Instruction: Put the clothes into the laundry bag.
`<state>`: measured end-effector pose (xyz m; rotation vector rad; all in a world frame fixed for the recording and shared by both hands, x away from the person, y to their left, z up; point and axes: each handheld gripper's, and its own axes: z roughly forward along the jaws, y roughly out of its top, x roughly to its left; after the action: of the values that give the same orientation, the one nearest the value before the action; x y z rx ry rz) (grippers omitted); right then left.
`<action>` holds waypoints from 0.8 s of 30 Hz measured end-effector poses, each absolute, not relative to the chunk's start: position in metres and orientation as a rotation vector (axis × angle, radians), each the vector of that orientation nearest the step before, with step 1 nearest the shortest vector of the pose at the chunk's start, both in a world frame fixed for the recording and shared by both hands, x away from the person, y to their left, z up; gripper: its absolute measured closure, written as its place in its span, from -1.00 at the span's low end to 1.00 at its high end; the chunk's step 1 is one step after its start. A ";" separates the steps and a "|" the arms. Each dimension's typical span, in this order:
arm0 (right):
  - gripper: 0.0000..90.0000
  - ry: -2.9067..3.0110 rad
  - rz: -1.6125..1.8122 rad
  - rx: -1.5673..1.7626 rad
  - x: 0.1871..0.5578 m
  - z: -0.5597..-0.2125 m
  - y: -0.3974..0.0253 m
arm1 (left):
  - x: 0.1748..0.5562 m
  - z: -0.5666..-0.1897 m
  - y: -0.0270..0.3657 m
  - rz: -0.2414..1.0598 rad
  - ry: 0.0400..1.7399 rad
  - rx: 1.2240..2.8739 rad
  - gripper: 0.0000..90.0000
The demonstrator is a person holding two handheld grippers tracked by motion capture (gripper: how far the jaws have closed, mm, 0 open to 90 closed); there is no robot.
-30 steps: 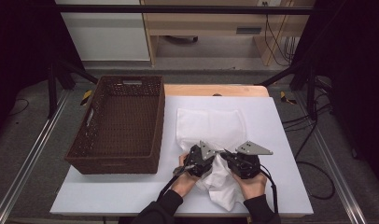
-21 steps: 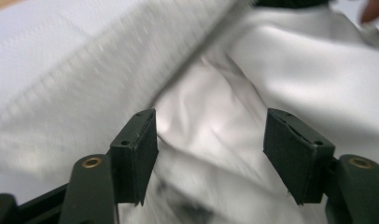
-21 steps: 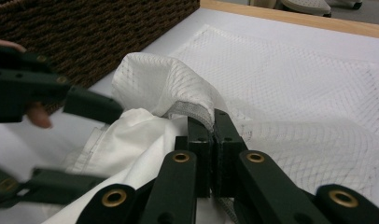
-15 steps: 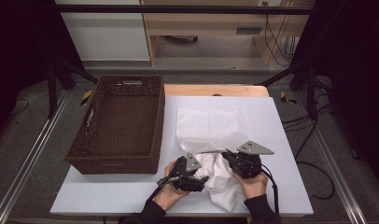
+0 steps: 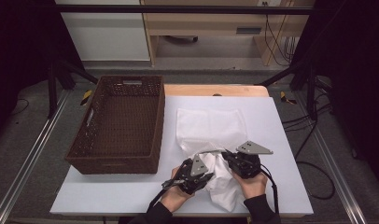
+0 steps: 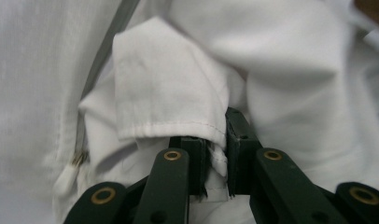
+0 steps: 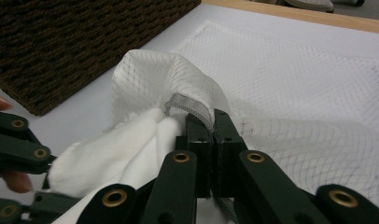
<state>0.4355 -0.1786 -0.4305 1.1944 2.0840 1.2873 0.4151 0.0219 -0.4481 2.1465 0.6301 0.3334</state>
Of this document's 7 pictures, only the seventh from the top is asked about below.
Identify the office chair base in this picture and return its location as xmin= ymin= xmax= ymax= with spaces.
xmin=251 ymin=0 xmax=366 ymax=14

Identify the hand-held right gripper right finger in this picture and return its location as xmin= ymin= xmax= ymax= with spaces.
xmin=212 ymin=108 xmax=248 ymax=198

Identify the white garment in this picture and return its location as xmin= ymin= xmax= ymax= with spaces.
xmin=48 ymin=107 xmax=238 ymax=224

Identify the brown woven basket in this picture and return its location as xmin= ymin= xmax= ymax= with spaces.
xmin=0 ymin=0 xmax=203 ymax=117

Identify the white mesh laundry bag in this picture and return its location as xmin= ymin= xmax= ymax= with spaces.
xmin=111 ymin=19 xmax=379 ymax=216

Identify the white table board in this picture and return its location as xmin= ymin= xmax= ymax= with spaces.
xmin=0 ymin=3 xmax=379 ymax=216

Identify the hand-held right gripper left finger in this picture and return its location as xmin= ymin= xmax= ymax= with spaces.
xmin=175 ymin=112 xmax=215 ymax=199

